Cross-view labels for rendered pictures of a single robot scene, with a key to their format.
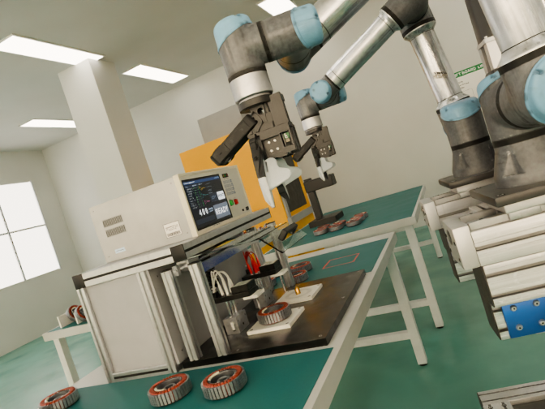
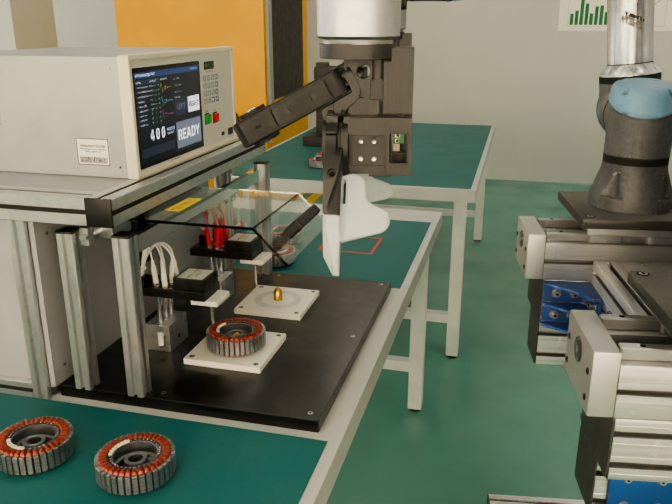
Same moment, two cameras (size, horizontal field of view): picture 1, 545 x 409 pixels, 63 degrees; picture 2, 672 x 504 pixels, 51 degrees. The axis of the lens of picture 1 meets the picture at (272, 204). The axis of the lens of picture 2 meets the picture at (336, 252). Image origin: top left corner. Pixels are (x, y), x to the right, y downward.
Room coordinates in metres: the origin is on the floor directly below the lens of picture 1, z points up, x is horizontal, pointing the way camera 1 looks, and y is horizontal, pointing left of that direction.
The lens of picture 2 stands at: (0.19, 0.08, 1.37)
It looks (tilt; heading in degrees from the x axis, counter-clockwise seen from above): 18 degrees down; 352
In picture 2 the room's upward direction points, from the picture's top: straight up
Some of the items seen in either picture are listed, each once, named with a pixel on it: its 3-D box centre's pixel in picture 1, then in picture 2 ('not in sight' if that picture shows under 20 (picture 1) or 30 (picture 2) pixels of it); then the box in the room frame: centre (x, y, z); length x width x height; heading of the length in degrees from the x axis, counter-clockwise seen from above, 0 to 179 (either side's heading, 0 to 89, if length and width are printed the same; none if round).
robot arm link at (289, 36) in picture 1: (290, 35); not in sight; (0.84, -0.13, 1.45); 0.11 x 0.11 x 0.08; 84
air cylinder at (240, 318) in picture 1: (236, 321); (167, 330); (1.47, 0.24, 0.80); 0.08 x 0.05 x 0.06; 158
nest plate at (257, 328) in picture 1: (276, 320); (236, 348); (1.41, 0.10, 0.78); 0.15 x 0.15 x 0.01; 68
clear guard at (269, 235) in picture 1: (246, 247); (221, 221); (1.39, 0.12, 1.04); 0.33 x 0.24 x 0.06; 68
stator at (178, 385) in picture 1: (169, 389); (34, 444); (1.14, 0.40, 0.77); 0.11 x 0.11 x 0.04
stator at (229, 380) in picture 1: (224, 381); (135, 462); (1.08, 0.25, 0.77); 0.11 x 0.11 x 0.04
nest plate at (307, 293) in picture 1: (298, 294); (278, 301); (1.64, 0.01, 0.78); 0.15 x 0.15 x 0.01; 68
